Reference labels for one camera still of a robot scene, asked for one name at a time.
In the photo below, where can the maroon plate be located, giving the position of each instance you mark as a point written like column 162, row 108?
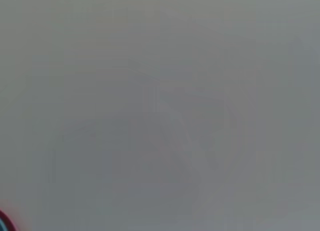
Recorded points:
column 8, row 219

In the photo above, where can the teal blue plate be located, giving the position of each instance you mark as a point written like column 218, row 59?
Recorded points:
column 2, row 227

